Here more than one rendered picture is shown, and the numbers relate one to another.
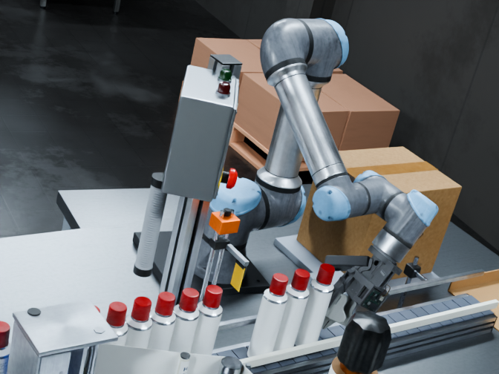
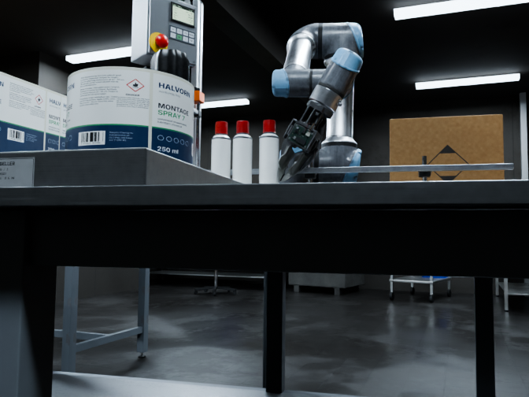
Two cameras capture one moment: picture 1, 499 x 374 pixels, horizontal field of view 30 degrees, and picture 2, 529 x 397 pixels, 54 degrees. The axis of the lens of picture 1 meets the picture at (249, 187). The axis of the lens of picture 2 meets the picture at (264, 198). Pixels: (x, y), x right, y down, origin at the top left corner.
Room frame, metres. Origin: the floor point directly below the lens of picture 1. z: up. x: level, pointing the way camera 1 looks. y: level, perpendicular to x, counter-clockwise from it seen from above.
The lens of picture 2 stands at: (0.93, -1.28, 0.78)
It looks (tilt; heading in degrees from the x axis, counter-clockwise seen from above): 4 degrees up; 54
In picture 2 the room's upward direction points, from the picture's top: 1 degrees clockwise
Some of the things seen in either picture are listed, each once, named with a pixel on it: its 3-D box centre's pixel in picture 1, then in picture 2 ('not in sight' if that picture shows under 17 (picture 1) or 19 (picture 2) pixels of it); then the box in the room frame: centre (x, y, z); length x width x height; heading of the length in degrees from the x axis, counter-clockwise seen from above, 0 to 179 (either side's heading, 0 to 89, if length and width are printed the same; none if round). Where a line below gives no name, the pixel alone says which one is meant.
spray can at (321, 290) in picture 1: (315, 306); (268, 159); (1.73, -0.20, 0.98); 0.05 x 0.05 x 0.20
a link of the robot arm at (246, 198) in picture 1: (234, 209); (298, 165); (2.02, 0.02, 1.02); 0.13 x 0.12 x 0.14; 136
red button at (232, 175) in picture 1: (228, 178); (160, 41); (1.53, 0.04, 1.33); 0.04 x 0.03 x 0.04; 5
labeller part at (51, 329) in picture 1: (64, 326); not in sight; (1.23, 0.23, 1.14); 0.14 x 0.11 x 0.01; 130
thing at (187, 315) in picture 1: (180, 335); not in sight; (1.50, 0.06, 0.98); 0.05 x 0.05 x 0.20
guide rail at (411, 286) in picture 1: (323, 304); (292, 171); (1.79, -0.22, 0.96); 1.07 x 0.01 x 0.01; 130
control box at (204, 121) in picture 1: (201, 132); (165, 33); (1.57, 0.11, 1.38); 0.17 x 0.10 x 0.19; 5
